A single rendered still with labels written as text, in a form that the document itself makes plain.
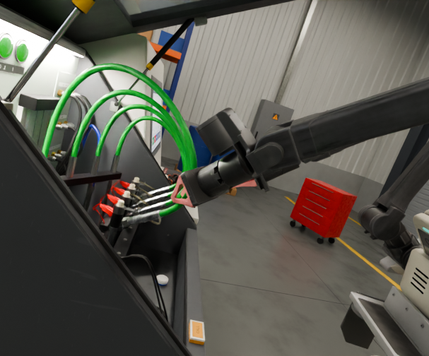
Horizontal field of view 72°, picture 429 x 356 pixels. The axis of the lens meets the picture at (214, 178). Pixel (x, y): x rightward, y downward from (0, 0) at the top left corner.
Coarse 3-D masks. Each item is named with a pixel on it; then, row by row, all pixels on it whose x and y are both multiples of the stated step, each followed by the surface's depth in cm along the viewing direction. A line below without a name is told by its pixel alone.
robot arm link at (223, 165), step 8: (240, 144) 49; (224, 152) 49; (240, 152) 49; (224, 160) 51; (232, 160) 49; (240, 160) 48; (224, 168) 50; (232, 168) 49; (240, 168) 48; (248, 168) 49; (224, 176) 50; (232, 176) 50; (240, 176) 49; (248, 176) 49; (256, 176) 50; (232, 184) 51
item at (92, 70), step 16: (112, 64) 62; (80, 80) 65; (144, 80) 60; (64, 96) 66; (160, 96) 59; (176, 112) 59; (48, 128) 68; (48, 144) 69; (192, 144) 59; (192, 160) 59; (176, 208) 61
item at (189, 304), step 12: (192, 240) 102; (180, 252) 109; (192, 252) 94; (180, 264) 99; (192, 264) 87; (180, 276) 91; (192, 276) 80; (180, 288) 84; (192, 288) 75; (180, 300) 78; (192, 300) 71; (180, 312) 73; (192, 312) 66; (180, 324) 69; (180, 336) 65; (192, 348) 57; (204, 348) 58
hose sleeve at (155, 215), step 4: (152, 212) 63; (156, 212) 63; (136, 216) 64; (140, 216) 64; (144, 216) 64; (148, 216) 63; (152, 216) 63; (156, 216) 63; (128, 220) 65; (132, 220) 64; (136, 220) 64; (140, 220) 64; (144, 220) 64; (148, 220) 64; (132, 224) 65
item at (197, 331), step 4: (192, 324) 61; (196, 324) 61; (200, 324) 62; (192, 328) 60; (196, 328) 60; (200, 328) 61; (192, 332) 59; (196, 332) 59; (200, 332) 60; (196, 336) 58; (200, 336) 59; (192, 340) 58; (196, 340) 58; (200, 344) 58
